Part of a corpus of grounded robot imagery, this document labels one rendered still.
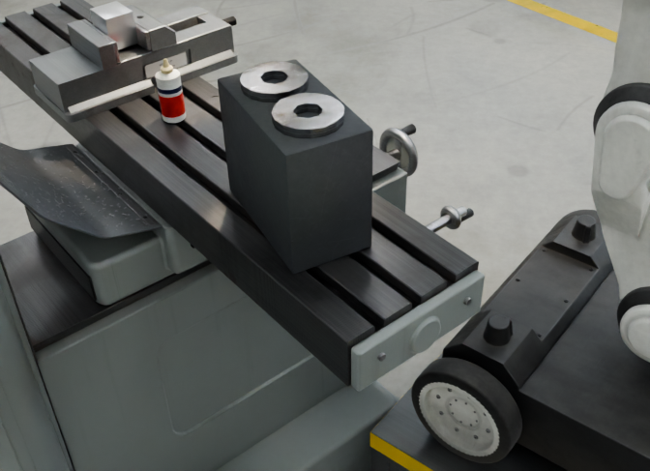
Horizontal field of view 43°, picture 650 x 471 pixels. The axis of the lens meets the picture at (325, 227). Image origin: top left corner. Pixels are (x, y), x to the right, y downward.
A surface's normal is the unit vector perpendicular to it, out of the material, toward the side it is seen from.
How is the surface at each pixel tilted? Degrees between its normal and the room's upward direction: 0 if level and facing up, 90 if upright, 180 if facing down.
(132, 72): 90
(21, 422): 89
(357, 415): 0
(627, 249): 90
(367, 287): 0
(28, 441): 89
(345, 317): 0
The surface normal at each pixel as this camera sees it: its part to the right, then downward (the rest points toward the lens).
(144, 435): 0.63, 0.47
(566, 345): -0.03, -0.79
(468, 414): -0.62, 0.50
